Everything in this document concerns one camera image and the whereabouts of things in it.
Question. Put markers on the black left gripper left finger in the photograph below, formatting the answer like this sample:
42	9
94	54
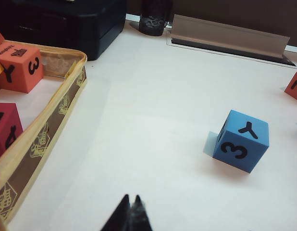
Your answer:
119	219

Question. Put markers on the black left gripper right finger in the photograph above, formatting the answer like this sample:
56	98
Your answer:
139	219

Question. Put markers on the blue foam block Y 3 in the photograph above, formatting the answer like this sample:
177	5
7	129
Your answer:
235	144

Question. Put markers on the yellow fabric storage bag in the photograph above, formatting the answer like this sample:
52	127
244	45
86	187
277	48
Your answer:
54	115

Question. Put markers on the red foam block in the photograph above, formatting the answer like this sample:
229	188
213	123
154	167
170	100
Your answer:
6	130

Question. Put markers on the orange foam block Y 3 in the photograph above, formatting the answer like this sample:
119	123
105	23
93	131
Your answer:
18	69

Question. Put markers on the dark blue hard case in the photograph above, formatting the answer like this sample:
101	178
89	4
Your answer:
66	26

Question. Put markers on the black mug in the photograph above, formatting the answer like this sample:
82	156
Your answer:
152	19

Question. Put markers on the orange foam block 7 I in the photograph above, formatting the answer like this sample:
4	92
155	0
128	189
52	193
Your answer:
295	89

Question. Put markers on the brown desk divider panel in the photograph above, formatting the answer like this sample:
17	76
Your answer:
235	14

